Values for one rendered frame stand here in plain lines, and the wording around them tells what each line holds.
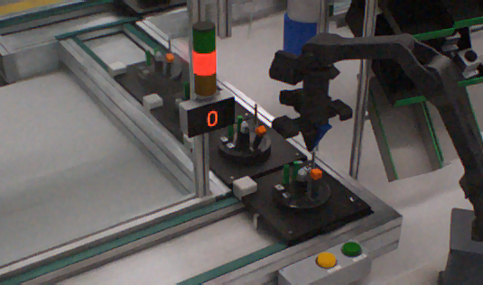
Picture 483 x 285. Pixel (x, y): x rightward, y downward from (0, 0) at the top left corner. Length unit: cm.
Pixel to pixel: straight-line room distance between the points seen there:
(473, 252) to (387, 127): 46
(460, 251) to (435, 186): 55
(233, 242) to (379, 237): 34
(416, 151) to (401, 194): 18
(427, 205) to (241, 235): 53
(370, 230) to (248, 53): 116
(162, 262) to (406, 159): 66
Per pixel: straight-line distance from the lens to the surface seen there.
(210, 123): 174
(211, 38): 165
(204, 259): 179
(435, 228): 203
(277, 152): 205
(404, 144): 198
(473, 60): 195
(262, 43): 289
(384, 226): 186
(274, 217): 182
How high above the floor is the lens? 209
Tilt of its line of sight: 36 degrees down
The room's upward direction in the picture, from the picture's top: 1 degrees counter-clockwise
